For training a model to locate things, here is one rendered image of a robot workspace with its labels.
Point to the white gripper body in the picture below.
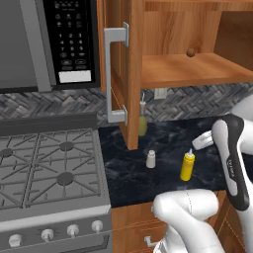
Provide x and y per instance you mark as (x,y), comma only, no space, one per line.
(202,141)

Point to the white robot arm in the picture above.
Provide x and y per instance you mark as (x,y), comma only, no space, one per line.
(184,210)

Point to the yellow mustard bottle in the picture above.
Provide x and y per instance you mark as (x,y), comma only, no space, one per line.
(187,166)

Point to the white shaker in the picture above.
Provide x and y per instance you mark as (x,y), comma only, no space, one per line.
(151,160)

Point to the wooden base cabinet door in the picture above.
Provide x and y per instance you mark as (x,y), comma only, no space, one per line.
(230,230)

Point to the olive oil bottle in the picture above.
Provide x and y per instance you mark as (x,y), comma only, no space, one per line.
(142,124)

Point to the brown round item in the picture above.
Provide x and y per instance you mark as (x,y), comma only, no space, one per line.
(190,52)

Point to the white stove knob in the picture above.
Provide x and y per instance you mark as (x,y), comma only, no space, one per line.
(15,240)
(72,230)
(97,226)
(47,234)

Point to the grey gas stove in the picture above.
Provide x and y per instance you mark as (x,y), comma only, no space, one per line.
(49,171)

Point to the black microwave oven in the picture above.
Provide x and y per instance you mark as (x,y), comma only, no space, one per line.
(49,42)

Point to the white wall outlet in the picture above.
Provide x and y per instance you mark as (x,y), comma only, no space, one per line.
(160,93)

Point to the open wooden wall cabinet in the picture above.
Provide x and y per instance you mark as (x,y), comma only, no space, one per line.
(187,67)

